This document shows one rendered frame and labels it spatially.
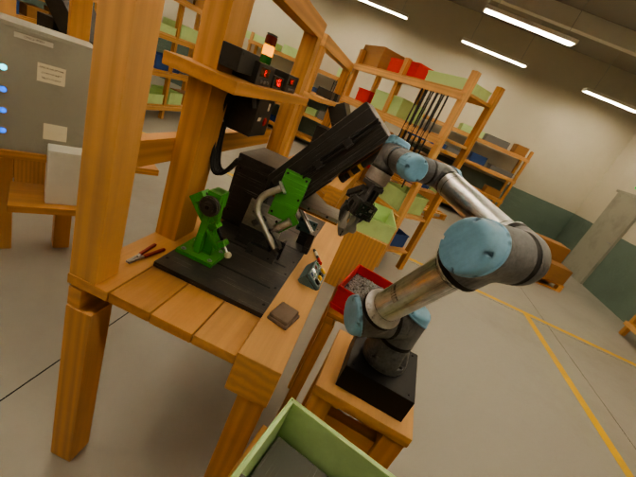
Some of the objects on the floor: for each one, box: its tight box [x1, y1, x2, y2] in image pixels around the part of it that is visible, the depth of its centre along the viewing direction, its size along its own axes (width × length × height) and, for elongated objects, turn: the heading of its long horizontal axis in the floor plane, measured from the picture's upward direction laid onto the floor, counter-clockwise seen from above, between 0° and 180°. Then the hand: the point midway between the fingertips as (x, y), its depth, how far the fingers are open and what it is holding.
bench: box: [51, 211, 327, 477], centre depth 183 cm, size 70×149×88 cm, turn 128°
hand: (340, 231), depth 115 cm, fingers closed
